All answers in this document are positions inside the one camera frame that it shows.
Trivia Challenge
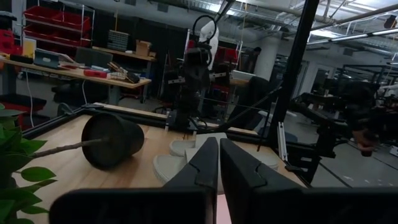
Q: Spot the person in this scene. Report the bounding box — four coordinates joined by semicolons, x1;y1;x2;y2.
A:
341;80;398;133

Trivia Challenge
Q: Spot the red tool case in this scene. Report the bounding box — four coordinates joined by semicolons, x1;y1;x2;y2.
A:
83;68;108;79

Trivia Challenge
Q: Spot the green artificial plant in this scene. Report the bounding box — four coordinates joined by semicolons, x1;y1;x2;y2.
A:
0;104;108;224

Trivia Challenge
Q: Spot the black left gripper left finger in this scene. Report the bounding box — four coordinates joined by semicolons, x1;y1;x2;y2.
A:
49;136;220;224

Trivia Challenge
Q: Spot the cardboard box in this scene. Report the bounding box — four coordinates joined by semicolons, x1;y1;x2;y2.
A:
134;39;152;58

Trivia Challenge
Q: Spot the red bin shelf rack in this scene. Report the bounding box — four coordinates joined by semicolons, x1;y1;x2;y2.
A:
22;4;96;48

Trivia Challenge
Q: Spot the wooden workbench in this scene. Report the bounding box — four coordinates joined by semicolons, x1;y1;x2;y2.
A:
0;57;152;106

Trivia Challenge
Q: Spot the grey drawer cabinet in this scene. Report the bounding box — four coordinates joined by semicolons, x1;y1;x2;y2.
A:
106;29;130;52

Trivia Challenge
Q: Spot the grey slide sandal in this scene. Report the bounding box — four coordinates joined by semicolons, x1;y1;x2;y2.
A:
152;146;281;185
169;131;249;158

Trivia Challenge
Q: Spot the black aluminium rig frame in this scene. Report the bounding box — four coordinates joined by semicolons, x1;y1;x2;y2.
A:
23;0;349;186

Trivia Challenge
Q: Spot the black plant pot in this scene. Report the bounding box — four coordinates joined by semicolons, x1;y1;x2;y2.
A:
81;112;146;170

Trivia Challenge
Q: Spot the grey laptop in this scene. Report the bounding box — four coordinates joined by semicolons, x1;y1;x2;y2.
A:
33;49;62;70

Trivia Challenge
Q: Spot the white machine with black cable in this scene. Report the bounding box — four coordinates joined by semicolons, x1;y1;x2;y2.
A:
192;14;220;71

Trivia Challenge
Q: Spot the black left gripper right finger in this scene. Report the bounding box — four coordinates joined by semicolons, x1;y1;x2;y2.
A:
220;138;398;224

